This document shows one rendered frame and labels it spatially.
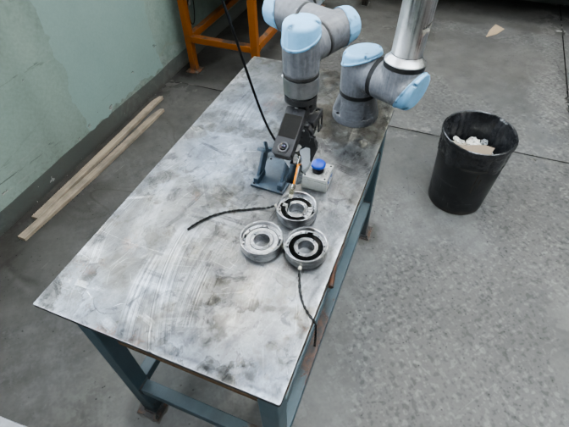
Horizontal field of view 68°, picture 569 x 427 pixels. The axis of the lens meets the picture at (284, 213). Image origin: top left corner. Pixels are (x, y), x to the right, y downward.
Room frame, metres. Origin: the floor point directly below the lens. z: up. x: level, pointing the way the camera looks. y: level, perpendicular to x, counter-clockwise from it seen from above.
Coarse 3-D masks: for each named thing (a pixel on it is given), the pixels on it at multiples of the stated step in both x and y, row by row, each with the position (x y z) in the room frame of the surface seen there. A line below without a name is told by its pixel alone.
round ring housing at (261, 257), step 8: (256, 224) 0.68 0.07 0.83; (264, 224) 0.68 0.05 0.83; (272, 224) 0.68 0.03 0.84; (240, 232) 0.65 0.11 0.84; (248, 232) 0.66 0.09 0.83; (256, 232) 0.66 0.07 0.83; (264, 232) 0.66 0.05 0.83; (280, 232) 0.65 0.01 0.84; (240, 240) 0.63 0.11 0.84; (256, 240) 0.65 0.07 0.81; (264, 240) 0.65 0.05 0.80; (272, 240) 0.63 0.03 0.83; (280, 240) 0.64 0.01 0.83; (256, 248) 0.61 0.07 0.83; (264, 248) 0.61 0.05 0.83; (280, 248) 0.61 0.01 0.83; (248, 256) 0.59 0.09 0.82; (256, 256) 0.58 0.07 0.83; (264, 256) 0.58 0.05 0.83; (272, 256) 0.59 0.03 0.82
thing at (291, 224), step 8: (288, 192) 0.78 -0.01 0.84; (296, 192) 0.78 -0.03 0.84; (304, 192) 0.78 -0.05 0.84; (280, 200) 0.76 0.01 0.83; (312, 200) 0.76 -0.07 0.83; (280, 208) 0.73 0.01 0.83; (296, 208) 0.75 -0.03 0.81; (304, 208) 0.74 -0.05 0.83; (312, 208) 0.73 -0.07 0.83; (280, 216) 0.70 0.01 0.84; (296, 216) 0.71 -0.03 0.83; (312, 216) 0.70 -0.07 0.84; (288, 224) 0.69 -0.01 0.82; (296, 224) 0.68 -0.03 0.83; (304, 224) 0.68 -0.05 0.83
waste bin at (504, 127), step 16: (464, 112) 1.71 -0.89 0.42; (480, 112) 1.70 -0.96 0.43; (448, 128) 1.66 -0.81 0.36; (464, 128) 1.69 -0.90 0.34; (480, 128) 1.68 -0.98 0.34; (496, 128) 1.63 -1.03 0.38; (512, 128) 1.57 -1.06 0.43; (448, 144) 1.49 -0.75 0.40; (496, 144) 1.60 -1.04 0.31; (512, 144) 1.49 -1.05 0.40; (448, 160) 1.47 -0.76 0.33; (464, 160) 1.41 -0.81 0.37; (480, 160) 1.39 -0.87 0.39; (496, 160) 1.38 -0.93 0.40; (432, 176) 1.58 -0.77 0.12; (448, 176) 1.46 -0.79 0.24; (464, 176) 1.41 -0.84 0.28; (480, 176) 1.39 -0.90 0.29; (496, 176) 1.43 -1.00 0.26; (432, 192) 1.53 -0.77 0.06; (448, 192) 1.45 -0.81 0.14; (464, 192) 1.41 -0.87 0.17; (480, 192) 1.41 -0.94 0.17; (448, 208) 1.43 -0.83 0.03; (464, 208) 1.41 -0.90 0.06
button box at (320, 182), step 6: (324, 168) 0.87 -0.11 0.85; (330, 168) 0.87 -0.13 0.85; (306, 174) 0.85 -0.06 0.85; (312, 174) 0.85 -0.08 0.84; (318, 174) 0.84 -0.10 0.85; (324, 174) 0.84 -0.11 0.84; (330, 174) 0.85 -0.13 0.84; (306, 180) 0.84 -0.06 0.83; (312, 180) 0.83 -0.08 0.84; (318, 180) 0.82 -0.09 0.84; (324, 180) 0.82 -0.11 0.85; (330, 180) 0.86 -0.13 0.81; (306, 186) 0.84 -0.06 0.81; (312, 186) 0.83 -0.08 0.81; (318, 186) 0.82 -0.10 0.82; (324, 186) 0.82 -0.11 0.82; (324, 192) 0.81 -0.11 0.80
